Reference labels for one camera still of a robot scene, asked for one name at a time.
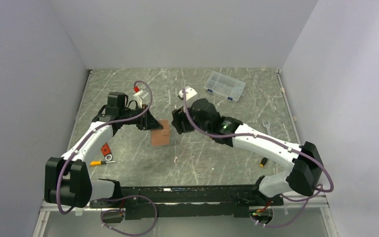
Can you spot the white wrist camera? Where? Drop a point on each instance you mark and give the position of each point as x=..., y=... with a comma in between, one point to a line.
x=190, y=93
x=140, y=96

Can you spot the aluminium frame rail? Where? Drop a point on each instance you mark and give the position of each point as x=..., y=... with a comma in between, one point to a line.
x=191, y=220

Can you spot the black yellow screwdriver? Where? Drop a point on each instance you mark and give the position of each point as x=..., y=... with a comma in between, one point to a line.
x=263, y=162

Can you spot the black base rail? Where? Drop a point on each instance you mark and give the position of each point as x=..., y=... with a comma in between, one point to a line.
x=194, y=201

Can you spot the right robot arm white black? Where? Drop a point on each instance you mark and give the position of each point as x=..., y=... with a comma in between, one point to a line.
x=302, y=163

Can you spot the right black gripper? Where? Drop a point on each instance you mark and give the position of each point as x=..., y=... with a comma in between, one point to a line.
x=178, y=116

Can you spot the silver wrench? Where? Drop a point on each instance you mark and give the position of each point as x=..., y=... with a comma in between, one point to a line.
x=267, y=125

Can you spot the clear plastic organizer box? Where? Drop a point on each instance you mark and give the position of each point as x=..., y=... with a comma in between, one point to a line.
x=228, y=87

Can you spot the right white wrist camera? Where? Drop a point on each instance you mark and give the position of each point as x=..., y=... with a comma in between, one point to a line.
x=190, y=93

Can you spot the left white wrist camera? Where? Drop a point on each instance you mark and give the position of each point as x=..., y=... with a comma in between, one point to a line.
x=140, y=96

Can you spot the brown leather card holder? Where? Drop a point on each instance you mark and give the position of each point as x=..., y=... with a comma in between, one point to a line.
x=161, y=137

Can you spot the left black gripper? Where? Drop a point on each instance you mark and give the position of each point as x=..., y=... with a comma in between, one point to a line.
x=143, y=124

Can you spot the yellow handled screwdriver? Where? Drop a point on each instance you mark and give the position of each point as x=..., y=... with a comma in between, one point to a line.
x=102, y=162

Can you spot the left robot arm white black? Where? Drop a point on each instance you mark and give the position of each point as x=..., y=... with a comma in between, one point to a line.
x=67, y=179

